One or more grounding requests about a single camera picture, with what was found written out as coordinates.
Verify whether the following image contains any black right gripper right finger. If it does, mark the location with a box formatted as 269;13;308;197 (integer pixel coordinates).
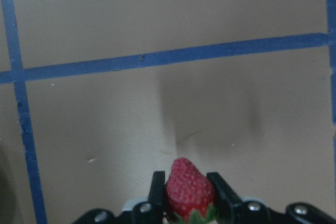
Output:
207;172;243;224

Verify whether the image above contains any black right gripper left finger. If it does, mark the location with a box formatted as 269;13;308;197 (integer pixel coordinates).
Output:
148;171;165;223

